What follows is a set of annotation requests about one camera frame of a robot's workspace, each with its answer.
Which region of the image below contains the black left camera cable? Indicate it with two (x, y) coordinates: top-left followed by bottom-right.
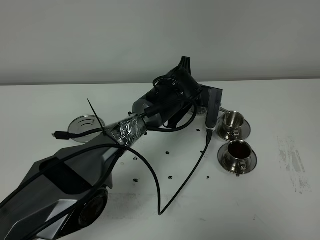
(124, 128), (214, 217)

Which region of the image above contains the stainless steel teapot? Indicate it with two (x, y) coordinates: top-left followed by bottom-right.
(196, 104), (229, 120)

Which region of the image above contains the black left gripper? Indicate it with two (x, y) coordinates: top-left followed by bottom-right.
(165, 56), (202, 100)

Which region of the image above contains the near stainless steel saucer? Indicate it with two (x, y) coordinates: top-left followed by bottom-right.
(217, 144), (258, 176)

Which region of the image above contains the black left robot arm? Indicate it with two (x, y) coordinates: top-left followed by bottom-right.
(0, 56), (202, 240)

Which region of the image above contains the near stainless steel teacup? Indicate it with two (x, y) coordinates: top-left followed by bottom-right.
(227, 140), (252, 160)

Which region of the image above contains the far stainless steel teacup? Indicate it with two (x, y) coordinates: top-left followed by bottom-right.
(221, 111), (245, 137)

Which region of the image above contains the stainless steel teacup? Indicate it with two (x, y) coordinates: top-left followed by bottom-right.
(221, 111), (245, 137)
(227, 140), (252, 160)

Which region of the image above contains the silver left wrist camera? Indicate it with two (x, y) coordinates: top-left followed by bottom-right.
(200, 85), (223, 130)

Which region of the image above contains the steel teapot coaster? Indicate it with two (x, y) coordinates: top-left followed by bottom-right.
(68, 115), (106, 143)

